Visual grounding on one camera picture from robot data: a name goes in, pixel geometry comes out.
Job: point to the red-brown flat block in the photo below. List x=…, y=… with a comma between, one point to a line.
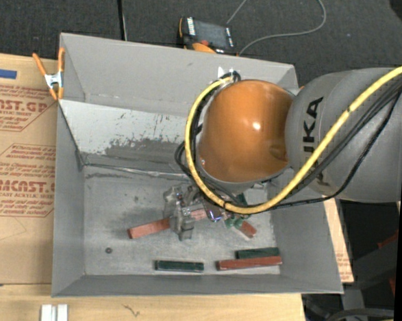
x=248, y=262
x=146, y=229
x=248, y=229

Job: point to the brown cardboard board, red print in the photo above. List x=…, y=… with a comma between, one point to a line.
x=19, y=164

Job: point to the dark green flat block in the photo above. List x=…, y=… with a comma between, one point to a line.
x=179, y=266
x=257, y=253

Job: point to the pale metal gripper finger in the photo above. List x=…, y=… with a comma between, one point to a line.
x=185, y=226
x=173, y=198

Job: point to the grey metal bin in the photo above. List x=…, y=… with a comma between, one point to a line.
x=122, y=199

